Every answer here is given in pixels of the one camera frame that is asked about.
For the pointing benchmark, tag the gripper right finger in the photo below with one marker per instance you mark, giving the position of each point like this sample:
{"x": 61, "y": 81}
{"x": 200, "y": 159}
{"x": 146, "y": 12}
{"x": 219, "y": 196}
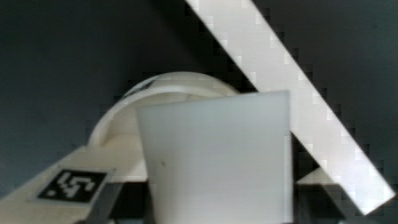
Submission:
{"x": 322, "y": 206}

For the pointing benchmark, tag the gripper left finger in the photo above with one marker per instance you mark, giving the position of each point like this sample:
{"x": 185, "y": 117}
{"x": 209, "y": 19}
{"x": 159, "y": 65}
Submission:
{"x": 123, "y": 205}

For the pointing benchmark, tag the white stool leg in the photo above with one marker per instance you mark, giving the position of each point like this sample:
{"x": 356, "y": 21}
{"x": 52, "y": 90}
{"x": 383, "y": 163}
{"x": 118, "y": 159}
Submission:
{"x": 56, "y": 199}
{"x": 217, "y": 151}

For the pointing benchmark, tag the white round stool seat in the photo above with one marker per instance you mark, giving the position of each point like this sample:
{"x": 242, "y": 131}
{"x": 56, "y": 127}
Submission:
{"x": 168, "y": 88}

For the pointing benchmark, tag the white right fence bar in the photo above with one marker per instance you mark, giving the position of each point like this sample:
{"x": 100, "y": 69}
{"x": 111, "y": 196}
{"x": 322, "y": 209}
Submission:
{"x": 249, "y": 41}

